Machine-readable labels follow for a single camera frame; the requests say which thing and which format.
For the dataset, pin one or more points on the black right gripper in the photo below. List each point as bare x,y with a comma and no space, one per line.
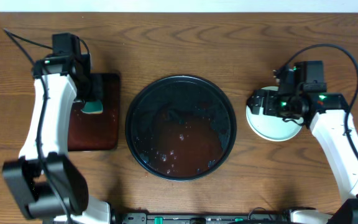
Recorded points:
268,106

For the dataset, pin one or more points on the mint green plate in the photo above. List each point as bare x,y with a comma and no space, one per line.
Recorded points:
273,128

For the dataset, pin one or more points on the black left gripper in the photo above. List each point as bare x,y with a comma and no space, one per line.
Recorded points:
97,83

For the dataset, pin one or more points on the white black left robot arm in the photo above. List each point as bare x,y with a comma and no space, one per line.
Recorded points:
42,180

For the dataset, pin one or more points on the green orange sponge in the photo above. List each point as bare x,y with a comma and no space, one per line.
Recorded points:
92,107

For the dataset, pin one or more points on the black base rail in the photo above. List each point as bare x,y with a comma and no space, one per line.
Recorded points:
257,216

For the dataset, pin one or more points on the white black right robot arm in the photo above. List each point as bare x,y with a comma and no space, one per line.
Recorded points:
331,123

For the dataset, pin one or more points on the round black tray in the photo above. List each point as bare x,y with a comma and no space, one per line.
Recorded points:
181,128

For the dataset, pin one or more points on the rectangular black tray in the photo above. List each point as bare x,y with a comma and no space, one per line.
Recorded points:
97,132

